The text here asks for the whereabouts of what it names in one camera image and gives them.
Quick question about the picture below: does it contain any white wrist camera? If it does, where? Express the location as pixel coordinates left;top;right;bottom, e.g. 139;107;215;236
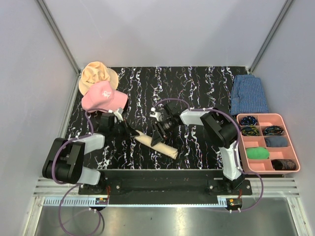
150;107;163;122
108;108;124;122

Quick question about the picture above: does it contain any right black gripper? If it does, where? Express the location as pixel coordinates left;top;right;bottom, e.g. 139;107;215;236
151;117;177;147

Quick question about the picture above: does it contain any pink baseball cap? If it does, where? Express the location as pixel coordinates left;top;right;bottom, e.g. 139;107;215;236
81;81;128;112

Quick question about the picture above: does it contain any aluminium frame post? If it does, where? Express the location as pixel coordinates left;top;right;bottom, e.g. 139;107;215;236
248;0;295;74
35;0;81;75

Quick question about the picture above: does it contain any pink divided organizer tray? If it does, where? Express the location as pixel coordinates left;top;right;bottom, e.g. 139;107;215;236
237;114;300;175

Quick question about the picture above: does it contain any aluminium frame post left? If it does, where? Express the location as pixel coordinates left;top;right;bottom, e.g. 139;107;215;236
35;0;81;75

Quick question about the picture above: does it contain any green rolled sock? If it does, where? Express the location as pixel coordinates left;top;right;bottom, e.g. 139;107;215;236
246;147;270;160

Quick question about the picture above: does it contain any grey blue rolled sock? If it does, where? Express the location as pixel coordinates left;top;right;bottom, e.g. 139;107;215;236
265;136;288;148

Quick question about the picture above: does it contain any beige cloth napkin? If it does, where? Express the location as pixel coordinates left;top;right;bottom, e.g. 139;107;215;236
134;130;178;159

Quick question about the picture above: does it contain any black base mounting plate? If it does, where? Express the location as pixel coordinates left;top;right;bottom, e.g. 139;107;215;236
79;170;252;196

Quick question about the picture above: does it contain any blue checkered folded cloth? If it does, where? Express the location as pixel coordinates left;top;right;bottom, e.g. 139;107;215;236
230;74;269;116

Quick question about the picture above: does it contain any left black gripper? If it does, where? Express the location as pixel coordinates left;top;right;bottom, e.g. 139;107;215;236
110;118;139;141

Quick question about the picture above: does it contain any teal patterned rolled sock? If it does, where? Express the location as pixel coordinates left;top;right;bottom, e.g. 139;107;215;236
263;125;284;136

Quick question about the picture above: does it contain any beige bucket hat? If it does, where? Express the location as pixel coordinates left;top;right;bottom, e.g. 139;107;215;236
78;61;119;95

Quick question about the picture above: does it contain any aluminium frame post right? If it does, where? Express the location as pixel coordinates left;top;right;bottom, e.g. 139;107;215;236
248;0;295;74

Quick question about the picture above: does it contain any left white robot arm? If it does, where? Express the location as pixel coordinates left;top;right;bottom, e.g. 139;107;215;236
42;112;140;195

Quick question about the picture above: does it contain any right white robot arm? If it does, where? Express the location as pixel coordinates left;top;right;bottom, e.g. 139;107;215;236
150;103;242;195

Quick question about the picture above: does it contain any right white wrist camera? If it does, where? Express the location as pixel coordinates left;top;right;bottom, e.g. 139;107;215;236
150;107;163;122

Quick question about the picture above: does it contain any slotted aluminium rail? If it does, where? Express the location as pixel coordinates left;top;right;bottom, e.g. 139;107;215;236
33;178;299;207

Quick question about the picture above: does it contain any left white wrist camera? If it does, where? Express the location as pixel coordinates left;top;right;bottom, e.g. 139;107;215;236
108;108;124;122

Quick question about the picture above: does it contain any dark patterned rolled sock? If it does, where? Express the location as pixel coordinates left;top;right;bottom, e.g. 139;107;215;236
271;159;297;171

